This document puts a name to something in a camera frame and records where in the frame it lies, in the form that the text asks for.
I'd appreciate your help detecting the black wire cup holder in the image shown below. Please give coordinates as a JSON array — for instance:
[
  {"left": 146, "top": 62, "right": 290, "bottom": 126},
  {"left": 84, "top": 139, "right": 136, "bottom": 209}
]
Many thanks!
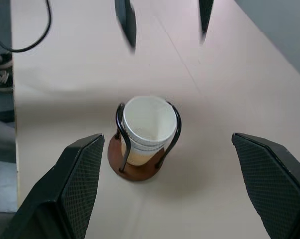
[{"left": 107, "top": 101, "right": 182, "bottom": 183}]

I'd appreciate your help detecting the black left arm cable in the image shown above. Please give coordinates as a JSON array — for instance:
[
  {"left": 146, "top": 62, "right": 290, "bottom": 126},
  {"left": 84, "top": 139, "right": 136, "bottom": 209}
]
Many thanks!
[{"left": 0, "top": 0, "right": 52, "bottom": 53}]

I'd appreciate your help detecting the black and white sneaker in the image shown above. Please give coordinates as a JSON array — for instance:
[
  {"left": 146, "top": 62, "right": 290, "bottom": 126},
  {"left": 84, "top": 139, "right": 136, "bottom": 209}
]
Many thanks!
[{"left": 0, "top": 69, "right": 14, "bottom": 93}]

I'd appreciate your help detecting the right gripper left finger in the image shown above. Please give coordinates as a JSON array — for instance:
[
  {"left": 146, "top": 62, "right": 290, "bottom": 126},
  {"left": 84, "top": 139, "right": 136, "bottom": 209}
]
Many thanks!
[{"left": 0, "top": 133, "right": 106, "bottom": 239}]

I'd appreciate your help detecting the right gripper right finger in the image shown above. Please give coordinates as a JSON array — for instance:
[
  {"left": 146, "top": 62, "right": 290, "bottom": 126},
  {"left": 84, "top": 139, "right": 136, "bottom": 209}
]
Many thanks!
[{"left": 231, "top": 132, "right": 300, "bottom": 239}]

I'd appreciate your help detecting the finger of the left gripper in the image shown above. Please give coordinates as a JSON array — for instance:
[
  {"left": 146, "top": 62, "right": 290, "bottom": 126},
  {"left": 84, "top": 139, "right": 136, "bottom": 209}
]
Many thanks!
[
  {"left": 198, "top": 0, "right": 215, "bottom": 46},
  {"left": 114, "top": 0, "right": 137, "bottom": 55}
]

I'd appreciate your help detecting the white and tan paper cup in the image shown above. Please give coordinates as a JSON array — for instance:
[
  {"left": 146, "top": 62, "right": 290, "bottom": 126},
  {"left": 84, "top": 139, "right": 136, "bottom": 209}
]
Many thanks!
[
  {"left": 123, "top": 95, "right": 178, "bottom": 147},
  {"left": 127, "top": 134, "right": 174, "bottom": 150},
  {"left": 120, "top": 134, "right": 174, "bottom": 166}
]

